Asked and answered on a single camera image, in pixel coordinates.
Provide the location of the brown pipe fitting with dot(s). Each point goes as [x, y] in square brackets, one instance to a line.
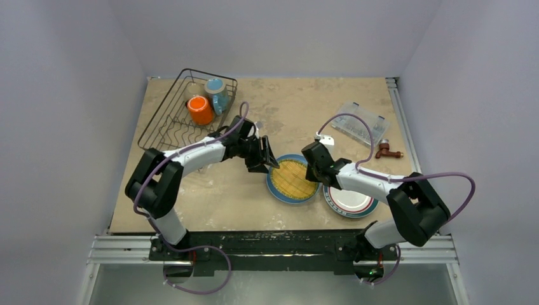
[385, 151]

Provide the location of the striped rim white plate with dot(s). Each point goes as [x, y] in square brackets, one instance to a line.
[349, 204]

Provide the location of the blue butterfly mug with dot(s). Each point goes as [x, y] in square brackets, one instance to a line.
[218, 95]

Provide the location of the white ceramic bowl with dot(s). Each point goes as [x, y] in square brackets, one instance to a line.
[193, 89]

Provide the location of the round woven bamboo mat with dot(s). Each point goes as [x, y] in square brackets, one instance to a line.
[290, 180]

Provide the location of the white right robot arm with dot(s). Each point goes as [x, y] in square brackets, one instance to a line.
[417, 210]

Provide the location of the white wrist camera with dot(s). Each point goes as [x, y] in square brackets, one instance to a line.
[326, 140]
[257, 126]

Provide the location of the clear plastic screw box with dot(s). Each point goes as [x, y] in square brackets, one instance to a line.
[353, 128]

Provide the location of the black wire dish rack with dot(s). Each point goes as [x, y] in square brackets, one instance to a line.
[170, 126]

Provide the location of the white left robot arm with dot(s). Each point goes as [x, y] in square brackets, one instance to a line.
[154, 185]

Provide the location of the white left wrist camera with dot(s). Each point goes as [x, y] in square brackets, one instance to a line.
[257, 126]

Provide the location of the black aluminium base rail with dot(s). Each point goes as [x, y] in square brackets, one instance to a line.
[312, 250]

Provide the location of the blue plate with bamboo pattern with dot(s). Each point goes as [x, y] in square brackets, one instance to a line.
[275, 193]

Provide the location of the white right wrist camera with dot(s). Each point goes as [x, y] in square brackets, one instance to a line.
[326, 140]

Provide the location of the red translucent cup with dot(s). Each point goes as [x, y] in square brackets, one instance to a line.
[200, 110]

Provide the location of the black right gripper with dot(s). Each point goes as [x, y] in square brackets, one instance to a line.
[314, 169]

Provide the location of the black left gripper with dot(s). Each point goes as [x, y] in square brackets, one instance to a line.
[264, 157]

